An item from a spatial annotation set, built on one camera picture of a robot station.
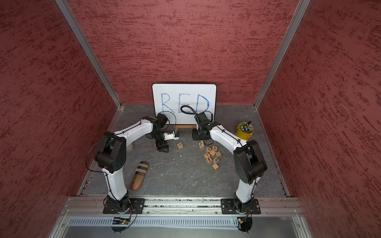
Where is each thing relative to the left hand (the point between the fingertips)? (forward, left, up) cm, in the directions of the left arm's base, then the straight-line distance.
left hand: (164, 146), depth 92 cm
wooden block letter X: (-1, -28, -1) cm, 28 cm away
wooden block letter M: (0, -32, -1) cm, 32 cm away
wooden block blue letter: (-8, -33, -2) cm, 34 cm away
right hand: (+4, -20, +4) cm, 21 cm away
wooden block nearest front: (-11, -32, -3) cm, 34 cm away
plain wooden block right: (-3, -34, -3) cm, 35 cm away
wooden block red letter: (-5, -27, -2) cm, 27 cm away
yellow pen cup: (+7, -50, +10) cm, 51 cm away
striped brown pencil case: (-17, +12, -1) cm, 20 cm away
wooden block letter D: (+2, -10, -2) cm, 10 cm away
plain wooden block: (-3, -31, -2) cm, 31 cm away
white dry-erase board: (+24, -10, +16) cm, 30 cm away
